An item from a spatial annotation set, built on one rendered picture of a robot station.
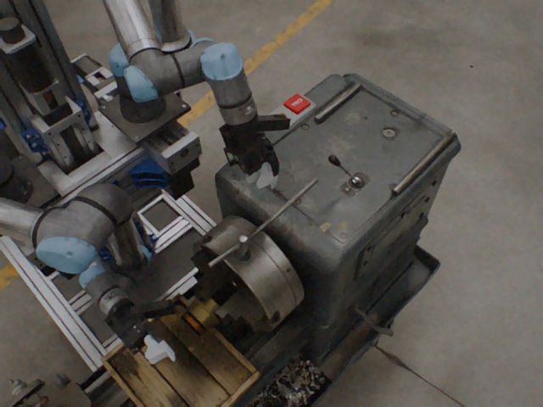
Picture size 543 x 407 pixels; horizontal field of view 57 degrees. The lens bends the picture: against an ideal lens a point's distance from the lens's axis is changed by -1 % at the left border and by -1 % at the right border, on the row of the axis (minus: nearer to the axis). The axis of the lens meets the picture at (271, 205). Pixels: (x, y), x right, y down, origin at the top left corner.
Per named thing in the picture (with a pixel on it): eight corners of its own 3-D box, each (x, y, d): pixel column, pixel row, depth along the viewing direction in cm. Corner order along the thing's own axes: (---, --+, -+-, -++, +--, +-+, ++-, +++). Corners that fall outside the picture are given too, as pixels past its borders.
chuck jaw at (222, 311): (244, 282, 133) (276, 309, 127) (248, 292, 137) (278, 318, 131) (214, 310, 129) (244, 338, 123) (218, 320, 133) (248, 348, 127)
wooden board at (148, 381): (181, 296, 158) (179, 291, 155) (261, 377, 143) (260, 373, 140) (103, 364, 147) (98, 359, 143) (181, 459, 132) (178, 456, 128)
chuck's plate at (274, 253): (226, 247, 159) (223, 195, 132) (299, 315, 149) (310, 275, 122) (219, 253, 158) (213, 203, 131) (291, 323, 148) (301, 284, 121)
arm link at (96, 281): (105, 271, 145) (96, 258, 138) (127, 296, 141) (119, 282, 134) (83, 289, 142) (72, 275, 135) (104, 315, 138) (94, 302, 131)
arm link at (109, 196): (93, 154, 118) (127, 248, 159) (67, 190, 112) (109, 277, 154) (137, 171, 117) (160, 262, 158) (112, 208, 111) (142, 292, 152)
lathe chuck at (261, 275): (219, 253, 158) (213, 203, 131) (291, 323, 148) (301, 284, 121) (197, 272, 155) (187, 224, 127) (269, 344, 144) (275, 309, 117)
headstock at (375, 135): (333, 141, 193) (343, 60, 161) (439, 212, 173) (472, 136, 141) (219, 236, 170) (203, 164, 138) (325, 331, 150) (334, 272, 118)
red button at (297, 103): (296, 97, 153) (296, 91, 151) (310, 107, 151) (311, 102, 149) (282, 107, 151) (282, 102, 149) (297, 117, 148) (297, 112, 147)
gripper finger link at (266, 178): (257, 199, 118) (246, 169, 112) (275, 185, 120) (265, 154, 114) (266, 203, 116) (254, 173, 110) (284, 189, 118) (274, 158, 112)
